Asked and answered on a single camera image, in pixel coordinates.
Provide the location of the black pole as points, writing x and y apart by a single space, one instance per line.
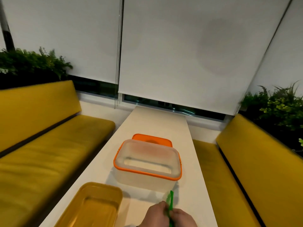
6 28

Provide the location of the white roller blind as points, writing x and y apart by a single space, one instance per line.
59 33
284 56
189 44

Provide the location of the clear plastic bag green zip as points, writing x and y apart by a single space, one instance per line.
171 198

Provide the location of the person's left hand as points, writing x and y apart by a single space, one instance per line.
153 215

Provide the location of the translucent yellow tray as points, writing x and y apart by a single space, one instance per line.
94 205

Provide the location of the clear container orange rim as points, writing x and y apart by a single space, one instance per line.
146 179

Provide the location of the orange container lid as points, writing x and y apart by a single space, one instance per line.
151 138

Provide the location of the person's right hand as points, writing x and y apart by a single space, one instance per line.
182 219

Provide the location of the green artificial plants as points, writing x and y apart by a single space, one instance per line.
279 106
30 60

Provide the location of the dark window pane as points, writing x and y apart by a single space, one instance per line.
165 106
94 87

